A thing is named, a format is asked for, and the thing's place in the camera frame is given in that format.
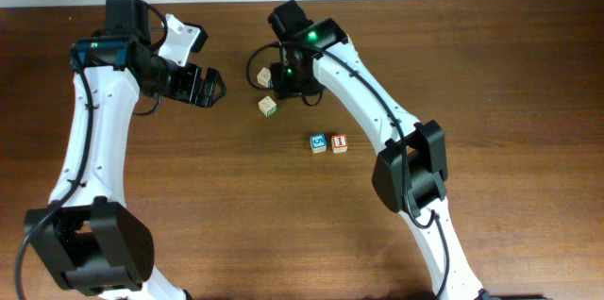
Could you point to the wooden block green N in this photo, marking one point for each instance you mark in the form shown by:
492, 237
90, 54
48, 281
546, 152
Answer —
267, 106

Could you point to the wooden block blue 5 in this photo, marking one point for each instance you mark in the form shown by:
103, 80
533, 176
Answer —
318, 143

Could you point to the wooden block red I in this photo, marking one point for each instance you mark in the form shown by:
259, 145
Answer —
339, 143

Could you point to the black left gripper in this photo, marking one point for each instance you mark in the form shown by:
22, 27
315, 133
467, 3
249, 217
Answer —
190, 93

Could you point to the wooden block blue side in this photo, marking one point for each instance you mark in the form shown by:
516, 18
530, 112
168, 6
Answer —
264, 78

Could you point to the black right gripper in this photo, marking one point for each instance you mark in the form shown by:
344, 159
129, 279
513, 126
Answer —
282, 91

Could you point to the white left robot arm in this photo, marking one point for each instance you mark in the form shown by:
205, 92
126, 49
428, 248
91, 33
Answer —
86, 238

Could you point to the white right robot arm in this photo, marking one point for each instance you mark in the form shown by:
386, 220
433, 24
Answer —
411, 166

